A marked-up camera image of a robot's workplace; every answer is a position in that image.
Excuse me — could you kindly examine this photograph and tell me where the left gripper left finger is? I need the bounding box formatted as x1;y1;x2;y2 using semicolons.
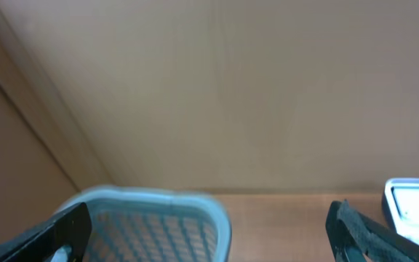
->
0;202;92;262

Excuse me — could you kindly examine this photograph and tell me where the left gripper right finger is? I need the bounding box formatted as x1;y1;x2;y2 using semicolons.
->
325;201;419;262

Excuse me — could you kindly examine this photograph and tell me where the white barcode scanner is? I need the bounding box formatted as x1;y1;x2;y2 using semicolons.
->
381;178;419;245

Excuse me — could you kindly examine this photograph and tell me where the grey plastic mesh basket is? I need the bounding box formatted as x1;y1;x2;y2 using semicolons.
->
60;186;232;262

